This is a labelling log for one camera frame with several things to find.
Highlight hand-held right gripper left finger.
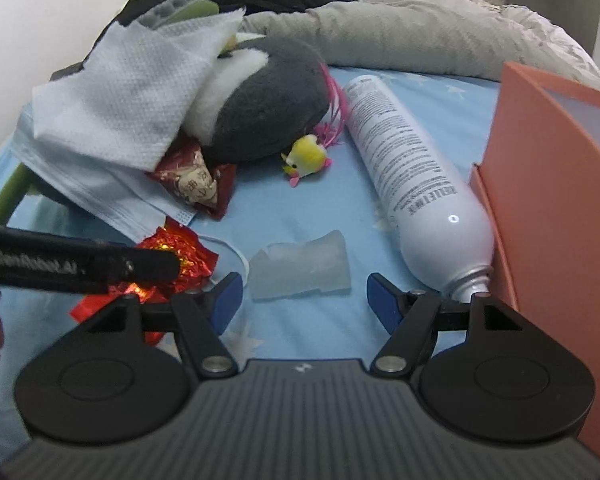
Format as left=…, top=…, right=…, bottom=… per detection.
left=86, top=271, right=244, bottom=379

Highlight red patterned packet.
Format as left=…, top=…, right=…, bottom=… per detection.
left=145, top=137, right=236, bottom=221

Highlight green foam stick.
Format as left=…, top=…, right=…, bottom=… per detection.
left=0, top=162, right=38, bottom=226

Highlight clear plastic piece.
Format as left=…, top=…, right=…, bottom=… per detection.
left=249, top=230, right=353, bottom=302

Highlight blue face mask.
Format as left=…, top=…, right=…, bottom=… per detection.
left=12, top=105, right=253, bottom=291

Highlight white wardrobe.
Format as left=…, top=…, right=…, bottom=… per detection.
left=507, top=0, right=600, bottom=56

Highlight white tissue sheet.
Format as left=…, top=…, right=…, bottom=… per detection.
left=32, top=7, right=246, bottom=171

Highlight blue printed bedsheet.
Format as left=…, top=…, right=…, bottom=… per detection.
left=0, top=62, right=501, bottom=461

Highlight light grey duvet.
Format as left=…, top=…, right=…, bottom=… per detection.
left=242, top=0, right=600, bottom=96

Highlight white spray bottle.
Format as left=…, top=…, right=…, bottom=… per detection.
left=341, top=75, right=496, bottom=306

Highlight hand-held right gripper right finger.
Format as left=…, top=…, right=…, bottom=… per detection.
left=366, top=271, right=525, bottom=378

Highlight red foil wrapper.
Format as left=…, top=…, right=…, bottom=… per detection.
left=70, top=217, right=220, bottom=346

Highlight yellow bird toy pink feathers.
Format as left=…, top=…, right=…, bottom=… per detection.
left=280, top=62, right=351, bottom=188

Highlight grey bumpy pillow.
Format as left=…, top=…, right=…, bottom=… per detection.
left=137, top=0, right=221, bottom=28

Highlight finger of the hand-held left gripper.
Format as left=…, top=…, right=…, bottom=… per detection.
left=92, top=245, right=181, bottom=291

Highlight orange cardboard box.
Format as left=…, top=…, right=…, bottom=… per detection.
left=469, top=61, right=600, bottom=466

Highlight grey penguin plush toy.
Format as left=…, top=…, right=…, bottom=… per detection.
left=185, top=32, right=333, bottom=163

